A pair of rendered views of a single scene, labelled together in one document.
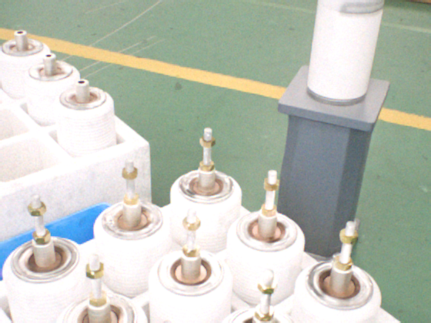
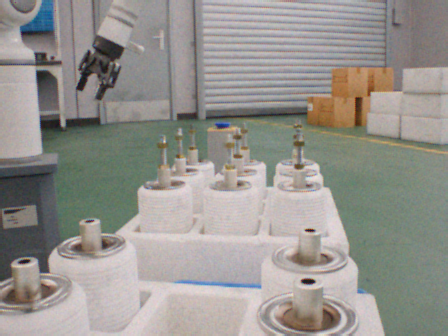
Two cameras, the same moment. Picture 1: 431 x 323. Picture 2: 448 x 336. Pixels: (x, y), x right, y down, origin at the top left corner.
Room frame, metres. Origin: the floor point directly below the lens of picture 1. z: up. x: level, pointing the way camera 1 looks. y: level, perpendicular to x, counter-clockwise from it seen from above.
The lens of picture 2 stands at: (1.10, 0.69, 0.42)
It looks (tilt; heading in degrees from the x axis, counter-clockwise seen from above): 10 degrees down; 231
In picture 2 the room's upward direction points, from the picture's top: 1 degrees counter-clockwise
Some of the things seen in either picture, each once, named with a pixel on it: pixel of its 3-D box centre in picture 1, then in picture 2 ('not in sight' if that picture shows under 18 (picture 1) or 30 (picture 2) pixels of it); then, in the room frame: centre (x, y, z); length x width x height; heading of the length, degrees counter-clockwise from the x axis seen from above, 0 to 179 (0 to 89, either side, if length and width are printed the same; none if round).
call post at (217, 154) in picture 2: not in sight; (223, 187); (0.37, -0.22, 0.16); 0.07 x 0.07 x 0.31; 42
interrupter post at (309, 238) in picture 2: not in sight; (309, 246); (0.77, 0.42, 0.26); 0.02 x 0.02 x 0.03
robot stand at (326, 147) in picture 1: (322, 171); (26, 237); (0.90, -0.16, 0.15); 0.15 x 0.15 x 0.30; 71
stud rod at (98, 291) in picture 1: (96, 285); not in sight; (0.45, 0.12, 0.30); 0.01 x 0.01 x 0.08; 9
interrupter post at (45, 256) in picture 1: (44, 251); (299, 179); (0.54, 0.20, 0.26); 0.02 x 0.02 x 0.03
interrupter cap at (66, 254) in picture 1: (45, 259); (299, 186); (0.54, 0.20, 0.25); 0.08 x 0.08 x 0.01
